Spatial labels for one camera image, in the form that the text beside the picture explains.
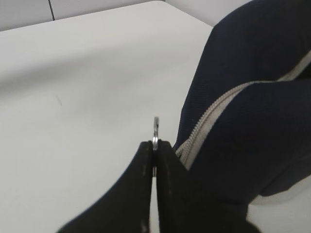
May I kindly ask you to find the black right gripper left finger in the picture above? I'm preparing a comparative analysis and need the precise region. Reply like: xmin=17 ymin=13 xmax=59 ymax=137
xmin=59 ymin=141 xmax=153 ymax=233

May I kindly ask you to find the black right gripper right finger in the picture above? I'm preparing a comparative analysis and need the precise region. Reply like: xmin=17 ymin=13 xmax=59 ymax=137
xmin=155 ymin=140 xmax=259 ymax=233

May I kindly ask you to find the metal zipper pull ring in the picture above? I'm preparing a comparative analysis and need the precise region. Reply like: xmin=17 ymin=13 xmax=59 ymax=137
xmin=152 ymin=116 xmax=161 ymax=175

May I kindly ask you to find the navy lunch bag grey trim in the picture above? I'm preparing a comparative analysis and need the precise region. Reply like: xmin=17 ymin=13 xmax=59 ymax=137
xmin=174 ymin=0 xmax=311 ymax=206

